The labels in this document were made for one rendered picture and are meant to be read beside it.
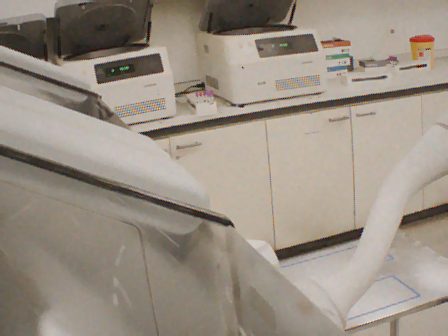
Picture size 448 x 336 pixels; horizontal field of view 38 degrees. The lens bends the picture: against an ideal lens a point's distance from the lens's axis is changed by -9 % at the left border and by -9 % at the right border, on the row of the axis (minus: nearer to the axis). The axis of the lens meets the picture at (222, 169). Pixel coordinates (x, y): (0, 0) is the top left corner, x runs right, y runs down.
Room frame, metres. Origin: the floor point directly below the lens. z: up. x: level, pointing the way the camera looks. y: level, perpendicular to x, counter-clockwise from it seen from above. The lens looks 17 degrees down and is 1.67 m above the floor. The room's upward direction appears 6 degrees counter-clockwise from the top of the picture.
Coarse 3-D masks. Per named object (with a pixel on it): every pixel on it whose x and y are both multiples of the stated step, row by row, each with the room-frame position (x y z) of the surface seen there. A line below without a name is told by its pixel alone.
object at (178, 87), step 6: (444, 48) 4.61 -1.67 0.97; (402, 54) 4.49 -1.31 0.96; (408, 54) 4.50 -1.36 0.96; (438, 54) 4.58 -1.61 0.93; (444, 54) 4.59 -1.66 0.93; (354, 60) 4.36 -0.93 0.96; (402, 60) 4.48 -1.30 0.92; (408, 60) 4.50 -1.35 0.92; (354, 66) 4.36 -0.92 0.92; (174, 84) 4.01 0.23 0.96; (180, 84) 4.01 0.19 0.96; (186, 84) 4.02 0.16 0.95; (192, 84) 4.03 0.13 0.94; (174, 90) 4.00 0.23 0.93; (180, 90) 4.01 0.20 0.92; (192, 90) 4.03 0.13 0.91; (198, 90) 4.04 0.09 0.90
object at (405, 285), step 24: (408, 240) 1.81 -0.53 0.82; (288, 264) 1.76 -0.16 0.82; (312, 264) 1.74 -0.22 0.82; (336, 264) 1.72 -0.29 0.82; (384, 264) 1.68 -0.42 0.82; (408, 264) 1.65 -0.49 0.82; (432, 264) 1.63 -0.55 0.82; (384, 288) 1.53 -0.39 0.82; (408, 288) 1.51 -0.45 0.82; (432, 288) 1.49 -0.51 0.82; (360, 312) 1.43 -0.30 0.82; (384, 312) 1.41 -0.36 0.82; (408, 312) 1.41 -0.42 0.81
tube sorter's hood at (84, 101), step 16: (0, 64) 1.40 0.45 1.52; (0, 80) 1.13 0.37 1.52; (16, 80) 1.21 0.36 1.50; (32, 80) 1.31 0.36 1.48; (48, 80) 1.43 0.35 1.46; (48, 96) 1.15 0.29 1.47; (64, 96) 1.24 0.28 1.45; (80, 96) 1.34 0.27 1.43; (96, 96) 1.46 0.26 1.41; (80, 112) 1.09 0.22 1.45; (96, 112) 1.17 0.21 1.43; (112, 112) 1.26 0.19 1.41; (128, 128) 1.11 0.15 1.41
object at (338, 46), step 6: (324, 42) 4.11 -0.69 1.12; (330, 42) 4.10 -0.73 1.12; (336, 42) 4.09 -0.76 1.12; (342, 42) 4.10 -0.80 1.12; (348, 42) 4.11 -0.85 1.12; (324, 48) 4.06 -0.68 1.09; (330, 48) 4.07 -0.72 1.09; (336, 48) 4.09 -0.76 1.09; (342, 48) 4.10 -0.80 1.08; (348, 48) 4.11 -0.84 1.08; (330, 54) 4.07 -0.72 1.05; (336, 54) 4.08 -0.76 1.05
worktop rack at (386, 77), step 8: (360, 72) 3.89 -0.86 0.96; (368, 72) 3.87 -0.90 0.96; (376, 72) 3.85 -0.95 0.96; (384, 72) 3.84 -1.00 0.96; (344, 80) 3.82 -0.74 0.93; (352, 80) 3.85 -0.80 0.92; (360, 80) 3.83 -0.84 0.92; (368, 80) 3.90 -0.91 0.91; (376, 80) 3.81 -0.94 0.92; (384, 80) 3.82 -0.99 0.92
